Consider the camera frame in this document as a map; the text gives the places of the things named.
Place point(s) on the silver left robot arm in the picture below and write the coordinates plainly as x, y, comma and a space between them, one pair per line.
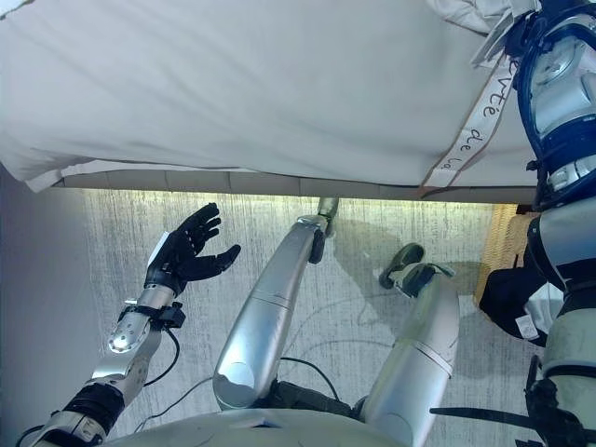
125, 344

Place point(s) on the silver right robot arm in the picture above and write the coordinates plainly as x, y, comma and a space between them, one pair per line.
563, 107

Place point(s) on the beige garment with lettered ribbon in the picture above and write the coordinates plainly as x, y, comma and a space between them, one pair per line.
475, 121

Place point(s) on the silver robot leg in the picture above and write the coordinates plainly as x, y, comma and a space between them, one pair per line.
419, 363
265, 316

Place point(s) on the wicker laundry basket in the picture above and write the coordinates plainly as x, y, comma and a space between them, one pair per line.
500, 237

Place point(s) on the dark right robot foot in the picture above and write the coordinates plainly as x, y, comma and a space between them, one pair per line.
400, 263

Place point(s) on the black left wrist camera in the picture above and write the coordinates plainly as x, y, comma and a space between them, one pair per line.
172, 316

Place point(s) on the beige covered bed mattress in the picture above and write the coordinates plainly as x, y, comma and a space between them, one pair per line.
233, 93

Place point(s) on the grey striped rug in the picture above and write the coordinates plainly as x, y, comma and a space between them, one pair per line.
139, 261

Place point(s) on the silver right robot leg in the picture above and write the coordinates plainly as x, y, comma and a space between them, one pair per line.
419, 363

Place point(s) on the black garment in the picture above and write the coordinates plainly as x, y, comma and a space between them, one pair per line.
503, 298

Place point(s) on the dark robot foot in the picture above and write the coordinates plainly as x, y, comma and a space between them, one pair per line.
328, 207
400, 263

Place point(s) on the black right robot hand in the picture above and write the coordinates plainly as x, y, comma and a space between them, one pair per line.
533, 32

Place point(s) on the dark left robot foot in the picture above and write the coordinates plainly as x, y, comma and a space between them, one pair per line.
328, 207

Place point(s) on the silver left robot leg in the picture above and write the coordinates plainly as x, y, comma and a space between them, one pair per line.
265, 316

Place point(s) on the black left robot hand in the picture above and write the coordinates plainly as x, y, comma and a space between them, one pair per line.
186, 253

